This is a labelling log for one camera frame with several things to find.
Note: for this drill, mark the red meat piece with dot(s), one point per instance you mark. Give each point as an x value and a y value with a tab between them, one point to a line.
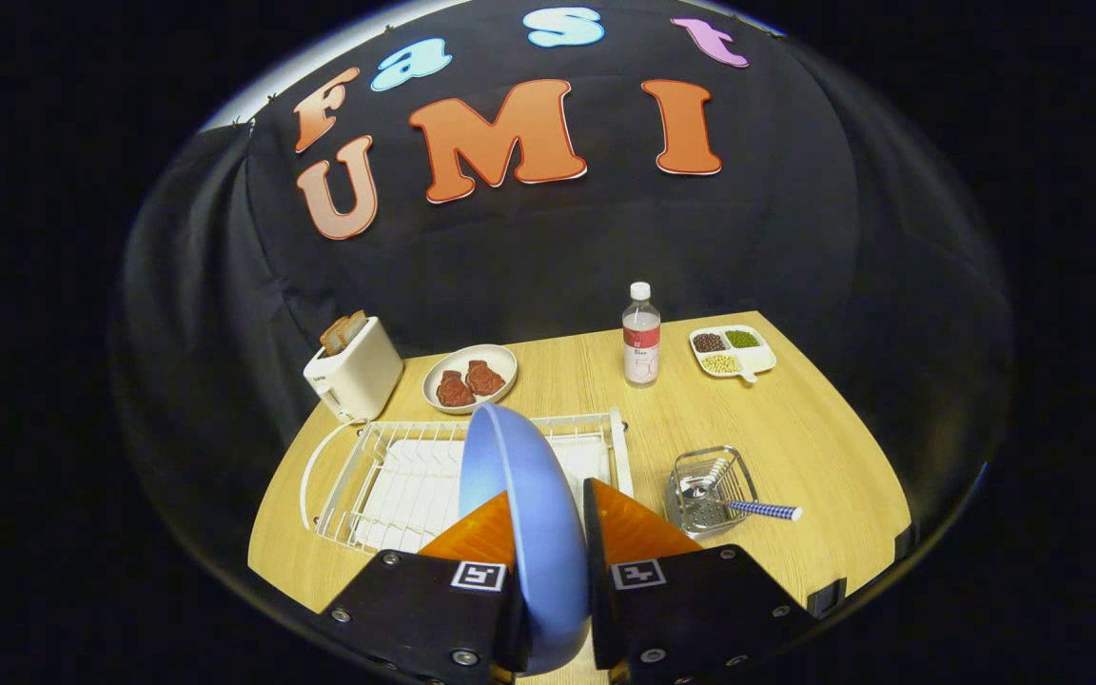
454	389
485	379

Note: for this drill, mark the clear plastic water bottle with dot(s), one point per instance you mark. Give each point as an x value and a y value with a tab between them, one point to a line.
641	366

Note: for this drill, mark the white toaster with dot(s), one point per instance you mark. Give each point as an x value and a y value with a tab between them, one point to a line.
362	376

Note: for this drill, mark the black table edge clamp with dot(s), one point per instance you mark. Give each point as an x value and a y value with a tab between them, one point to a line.
825	597
906	542

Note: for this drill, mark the white divided bean dish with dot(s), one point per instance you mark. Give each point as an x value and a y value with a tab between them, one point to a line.
757	360

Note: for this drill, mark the blue plate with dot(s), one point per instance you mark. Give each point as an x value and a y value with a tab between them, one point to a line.
529	514

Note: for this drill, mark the white oval meat plate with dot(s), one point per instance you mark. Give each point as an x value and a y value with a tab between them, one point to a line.
506	365

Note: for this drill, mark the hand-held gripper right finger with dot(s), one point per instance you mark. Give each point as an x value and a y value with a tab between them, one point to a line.
595	552

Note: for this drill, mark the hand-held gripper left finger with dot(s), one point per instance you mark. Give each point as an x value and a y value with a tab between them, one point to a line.
415	609

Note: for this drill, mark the brown bread slice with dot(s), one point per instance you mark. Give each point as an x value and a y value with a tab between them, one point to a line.
333	337
355	326

